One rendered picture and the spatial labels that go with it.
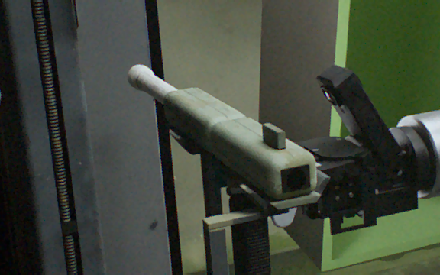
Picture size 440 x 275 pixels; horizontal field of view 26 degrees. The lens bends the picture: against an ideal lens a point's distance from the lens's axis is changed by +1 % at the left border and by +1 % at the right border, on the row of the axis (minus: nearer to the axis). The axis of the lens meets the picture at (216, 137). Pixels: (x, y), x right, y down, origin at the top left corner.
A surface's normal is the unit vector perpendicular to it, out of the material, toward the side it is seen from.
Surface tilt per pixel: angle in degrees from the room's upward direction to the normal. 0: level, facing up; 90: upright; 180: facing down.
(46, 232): 90
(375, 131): 90
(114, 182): 90
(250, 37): 57
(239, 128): 0
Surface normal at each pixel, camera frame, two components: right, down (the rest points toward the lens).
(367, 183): 0.36, 0.24
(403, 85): 0.39, 0.43
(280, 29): -0.92, 0.18
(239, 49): 0.25, -0.32
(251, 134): -0.07, -0.96
